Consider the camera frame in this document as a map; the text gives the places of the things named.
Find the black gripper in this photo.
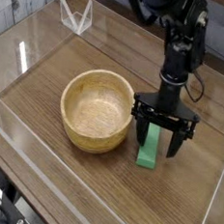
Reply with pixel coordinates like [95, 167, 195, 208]
[131, 72, 200, 158]

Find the green rectangular block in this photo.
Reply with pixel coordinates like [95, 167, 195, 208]
[135, 124, 161, 169]

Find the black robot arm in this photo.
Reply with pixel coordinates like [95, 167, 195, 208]
[128, 0, 209, 157]

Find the wooden bowl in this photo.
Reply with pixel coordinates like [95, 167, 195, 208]
[60, 69, 134, 154]

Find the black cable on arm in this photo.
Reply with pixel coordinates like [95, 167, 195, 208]
[182, 69, 207, 104]

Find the clear acrylic corner bracket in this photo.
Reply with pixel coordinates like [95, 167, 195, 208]
[60, 0, 93, 35]

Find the clear acrylic tray wall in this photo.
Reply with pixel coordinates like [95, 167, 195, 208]
[0, 99, 127, 224]

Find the black table clamp mount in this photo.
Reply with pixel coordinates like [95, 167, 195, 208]
[0, 183, 40, 224]

